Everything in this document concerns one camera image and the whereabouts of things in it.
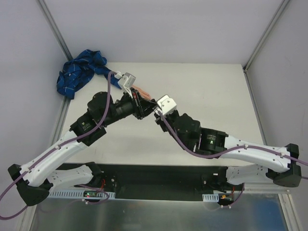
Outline blue striped cloth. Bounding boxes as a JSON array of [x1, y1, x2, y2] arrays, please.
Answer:
[[56, 50, 111, 100]]

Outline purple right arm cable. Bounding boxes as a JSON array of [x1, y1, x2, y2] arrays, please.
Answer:
[[158, 113, 308, 180]]

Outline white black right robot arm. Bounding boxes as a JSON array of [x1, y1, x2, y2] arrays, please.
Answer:
[[155, 111, 302, 190]]

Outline left aluminium frame post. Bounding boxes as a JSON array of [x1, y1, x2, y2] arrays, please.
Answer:
[[36, 0, 73, 61]]

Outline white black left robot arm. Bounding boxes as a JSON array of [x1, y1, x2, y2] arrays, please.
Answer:
[[8, 89, 157, 206]]

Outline white slotted cable duct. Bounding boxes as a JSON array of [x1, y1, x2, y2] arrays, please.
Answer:
[[202, 193, 219, 203], [48, 189, 116, 200]]

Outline mannequin hand with nails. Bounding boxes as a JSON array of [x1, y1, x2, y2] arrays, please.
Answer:
[[130, 85, 152, 101]]

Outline right aluminium frame post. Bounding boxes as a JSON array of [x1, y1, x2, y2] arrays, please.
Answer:
[[243, 0, 292, 73]]

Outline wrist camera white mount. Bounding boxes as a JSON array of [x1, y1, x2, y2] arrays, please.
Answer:
[[114, 72, 136, 94], [154, 95, 177, 116]]

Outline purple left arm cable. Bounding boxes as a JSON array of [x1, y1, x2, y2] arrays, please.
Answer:
[[0, 71, 121, 220]]

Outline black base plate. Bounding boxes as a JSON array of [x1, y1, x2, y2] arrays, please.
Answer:
[[73, 162, 245, 200]]

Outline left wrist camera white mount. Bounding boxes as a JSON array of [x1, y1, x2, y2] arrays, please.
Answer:
[[114, 72, 136, 94]]

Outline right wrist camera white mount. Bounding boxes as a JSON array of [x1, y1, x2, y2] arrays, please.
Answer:
[[154, 95, 177, 116]]

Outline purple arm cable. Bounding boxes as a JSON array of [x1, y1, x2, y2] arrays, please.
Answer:
[[0, 71, 121, 220], [158, 113, 308, 180]]

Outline aluminium frame post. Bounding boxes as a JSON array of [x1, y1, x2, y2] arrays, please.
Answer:
[[36, 0, 73, 61], [243, 0, 292, 73]]

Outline right white slotted cable duct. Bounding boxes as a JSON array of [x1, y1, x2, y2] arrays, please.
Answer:
[[202, 193, 219, 203]]

